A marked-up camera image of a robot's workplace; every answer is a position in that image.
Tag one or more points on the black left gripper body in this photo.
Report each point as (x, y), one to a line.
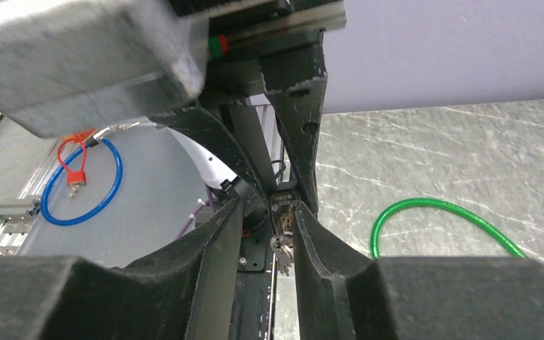
(248, 31)

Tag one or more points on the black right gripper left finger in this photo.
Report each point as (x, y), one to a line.
(184, 290)

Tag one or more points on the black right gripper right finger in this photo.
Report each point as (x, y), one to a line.
(342, 294)

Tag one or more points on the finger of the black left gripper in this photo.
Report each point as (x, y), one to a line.
(295, 82)
(204, 134)

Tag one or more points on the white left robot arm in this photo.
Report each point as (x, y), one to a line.
(274, 48)

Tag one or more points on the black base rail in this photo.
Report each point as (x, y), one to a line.
(254, 306)

